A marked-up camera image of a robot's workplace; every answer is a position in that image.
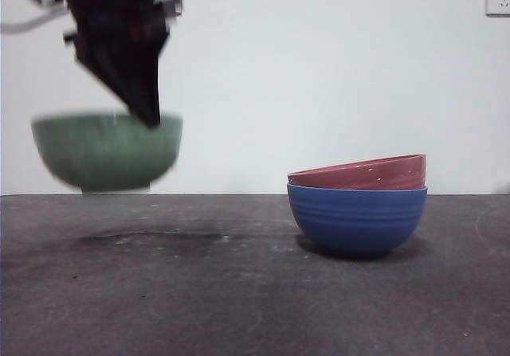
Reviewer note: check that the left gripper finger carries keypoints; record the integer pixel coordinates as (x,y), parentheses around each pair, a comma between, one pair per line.
(154,93)
(119,77)

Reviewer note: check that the green ribbed bowl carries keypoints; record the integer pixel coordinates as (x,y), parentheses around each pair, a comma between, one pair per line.
(99,157)

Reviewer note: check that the red ribbed bowl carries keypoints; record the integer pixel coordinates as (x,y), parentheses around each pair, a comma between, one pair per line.
(358,177)

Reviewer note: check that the blue ribbed bowl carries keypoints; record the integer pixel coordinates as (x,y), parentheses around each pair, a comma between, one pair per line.
(358,220)

